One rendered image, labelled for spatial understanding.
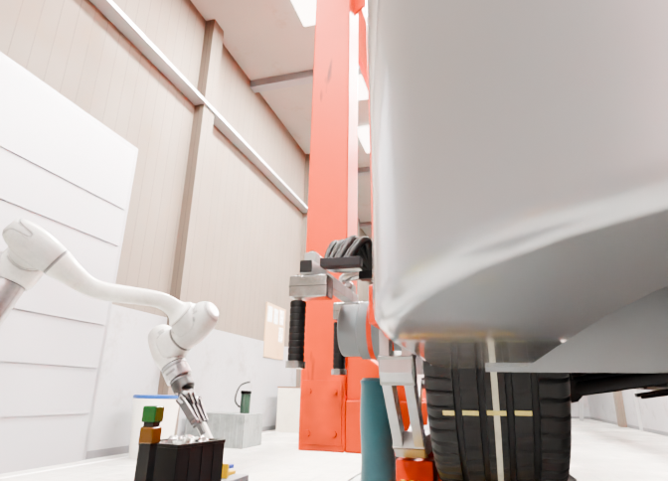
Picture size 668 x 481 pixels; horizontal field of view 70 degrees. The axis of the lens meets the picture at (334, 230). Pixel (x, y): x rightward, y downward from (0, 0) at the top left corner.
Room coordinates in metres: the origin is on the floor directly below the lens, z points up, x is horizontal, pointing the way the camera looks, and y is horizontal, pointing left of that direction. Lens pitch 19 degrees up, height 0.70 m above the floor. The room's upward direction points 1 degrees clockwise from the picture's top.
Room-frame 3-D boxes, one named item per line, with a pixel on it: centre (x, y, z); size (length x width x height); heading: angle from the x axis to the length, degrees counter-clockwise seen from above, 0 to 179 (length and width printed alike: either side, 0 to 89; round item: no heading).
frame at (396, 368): (1.17, -0.20, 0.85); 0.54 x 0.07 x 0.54; 163
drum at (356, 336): (1.19, -0.13, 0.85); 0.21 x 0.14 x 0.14; 73
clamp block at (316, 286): (1.06, 0.05, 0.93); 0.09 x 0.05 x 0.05; 73
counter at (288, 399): (9.57, -0.21, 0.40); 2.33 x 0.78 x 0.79; 73
